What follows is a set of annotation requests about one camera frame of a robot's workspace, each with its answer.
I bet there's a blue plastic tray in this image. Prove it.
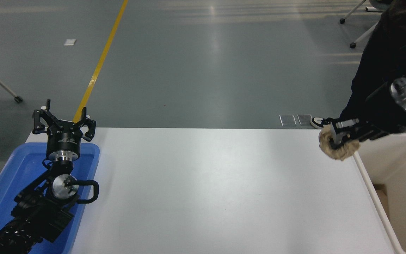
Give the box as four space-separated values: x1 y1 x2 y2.
0 142 101 254

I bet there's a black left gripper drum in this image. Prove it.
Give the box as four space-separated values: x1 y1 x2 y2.
47 122 83 155

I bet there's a large pale bin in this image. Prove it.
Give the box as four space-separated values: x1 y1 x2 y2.
352 132 406 254

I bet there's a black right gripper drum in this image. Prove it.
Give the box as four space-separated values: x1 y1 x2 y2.
364 83 406 135

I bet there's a silver floor plate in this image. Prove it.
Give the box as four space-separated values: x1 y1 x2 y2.
279 114 297 126
297 113 313 126

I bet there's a white wheeled chair base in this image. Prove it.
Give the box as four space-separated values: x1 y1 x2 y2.
339 0 394 49

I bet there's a person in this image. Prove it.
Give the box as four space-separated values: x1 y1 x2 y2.
310 0 406 134

